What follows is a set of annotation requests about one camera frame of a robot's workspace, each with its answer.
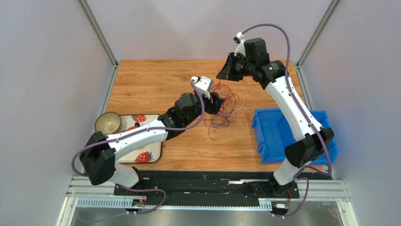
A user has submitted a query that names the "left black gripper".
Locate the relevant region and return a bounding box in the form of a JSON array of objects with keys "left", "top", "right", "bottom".
[{"left": 184, "top": 90, "right": 225, "bottom": 126}]

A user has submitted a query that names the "blue thin cable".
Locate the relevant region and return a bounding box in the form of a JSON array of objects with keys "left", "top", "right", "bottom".
[{"left": 204, "top": 109, "right": 237, "bottom": 142}]

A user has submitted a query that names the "white thin cable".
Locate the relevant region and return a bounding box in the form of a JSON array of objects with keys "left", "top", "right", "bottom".
[{"left": 205, "top": 89, "right": 253, "bottom": 125}]

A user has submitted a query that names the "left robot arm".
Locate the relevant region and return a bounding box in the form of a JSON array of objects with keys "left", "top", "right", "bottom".
[{"left": 75, "top": 92, "right": 224, "bottom": 188}]

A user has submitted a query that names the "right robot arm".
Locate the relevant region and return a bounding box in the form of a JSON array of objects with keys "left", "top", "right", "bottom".
[{"left": 217, "top": 37, "right": 334, "bottom": 197}]

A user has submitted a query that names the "left blue plastic bin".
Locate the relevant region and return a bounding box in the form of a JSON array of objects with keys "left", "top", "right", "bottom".
[{"left": 251, "top": 108, "right": 295, "bottom": 163}]

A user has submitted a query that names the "blue plastic bin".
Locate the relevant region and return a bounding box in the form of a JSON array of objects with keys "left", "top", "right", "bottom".
[
  {"left": 251, "top": 108, "right": 295, "bottom": 163},
  {"left": 310, "top": 110, "right": 338, "bottom": 165}
]

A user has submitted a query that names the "strawberry print tray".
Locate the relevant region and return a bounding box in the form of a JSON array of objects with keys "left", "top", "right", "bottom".
[{"left": 114, "top": 114, "right": 162, "bottom": 164}]

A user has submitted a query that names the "orange plastic cup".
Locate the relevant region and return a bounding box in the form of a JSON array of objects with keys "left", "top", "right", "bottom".
[{"left": 127, "top": 123, "right": 140, "bottom": 131}]

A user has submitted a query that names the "right blue plastic bin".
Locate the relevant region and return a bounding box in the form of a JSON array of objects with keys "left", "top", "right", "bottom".
[{"left": 310, "top": 110, "right": 338, "bottom": 165}]

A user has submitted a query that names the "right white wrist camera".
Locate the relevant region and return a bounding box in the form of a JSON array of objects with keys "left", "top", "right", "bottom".
[{"left": 233, "top": 32, "right": 246, "bottom": 56}]

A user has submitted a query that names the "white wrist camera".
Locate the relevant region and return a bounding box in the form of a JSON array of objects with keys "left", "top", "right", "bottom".
[
  {"left": 191, "top": 76, "right": 214, "bottom": 99},
  {"left": 233, "top": 32, "right": 246, "bottom": 56}
]

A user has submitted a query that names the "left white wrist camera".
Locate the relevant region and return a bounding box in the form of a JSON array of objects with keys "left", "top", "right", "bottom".
[{"left": 191, "top": 76, "right": 214, "bottom": 99}]

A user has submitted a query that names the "yellow thin cable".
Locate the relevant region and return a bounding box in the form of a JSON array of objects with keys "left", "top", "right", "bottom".
[{"left": 203, "top": 88, "right": 246, "bottom": 118}]

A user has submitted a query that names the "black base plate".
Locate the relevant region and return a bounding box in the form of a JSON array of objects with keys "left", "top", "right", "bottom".
[{"left": 113, "top": 170, "right": 300, "bottom": 208}]

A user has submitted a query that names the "aluminium frame rail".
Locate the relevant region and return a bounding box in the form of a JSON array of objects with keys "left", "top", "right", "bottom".
[{"left": 57, "top": 177, "right": 358, "bottom": 226}]

